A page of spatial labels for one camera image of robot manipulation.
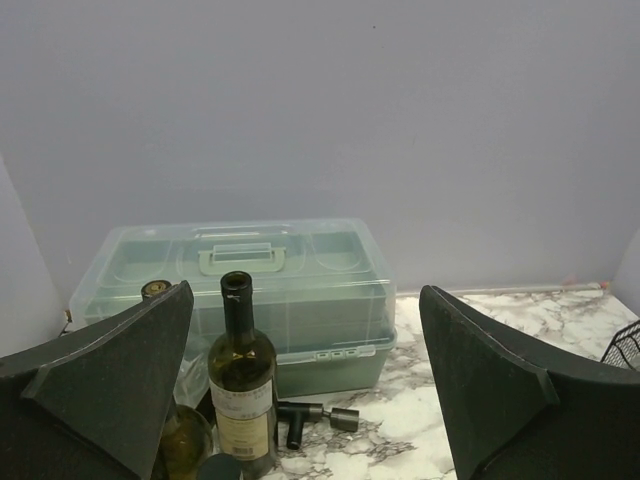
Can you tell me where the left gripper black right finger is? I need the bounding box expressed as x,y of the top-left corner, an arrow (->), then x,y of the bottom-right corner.
419,286 -> 639,479

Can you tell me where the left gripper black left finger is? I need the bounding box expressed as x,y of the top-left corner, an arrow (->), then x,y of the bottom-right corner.
1,282 -> 194,479

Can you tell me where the clear glass bottle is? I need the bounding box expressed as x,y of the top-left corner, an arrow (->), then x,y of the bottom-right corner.
172,339 -> 244,480

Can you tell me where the dark bottle beige label back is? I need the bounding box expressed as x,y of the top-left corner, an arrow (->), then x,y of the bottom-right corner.
208,271 -> 277,479

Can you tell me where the dark bottle back left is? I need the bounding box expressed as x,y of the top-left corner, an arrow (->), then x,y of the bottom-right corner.
151,400 -> 213,479

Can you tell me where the dark capped bottle rear left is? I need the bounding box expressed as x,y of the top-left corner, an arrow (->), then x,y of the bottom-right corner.
140,279 -> 172,300

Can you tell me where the black T-shaped corkscrew tool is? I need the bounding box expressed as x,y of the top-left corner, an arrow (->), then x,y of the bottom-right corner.
277,401 -> 360,450

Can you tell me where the translucent green plastic storage box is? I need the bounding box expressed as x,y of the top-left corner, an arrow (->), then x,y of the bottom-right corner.
69,217 -> 399,394

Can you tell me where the black wire wine rack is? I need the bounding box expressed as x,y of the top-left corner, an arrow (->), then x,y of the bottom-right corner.
600,320 -> 640,371

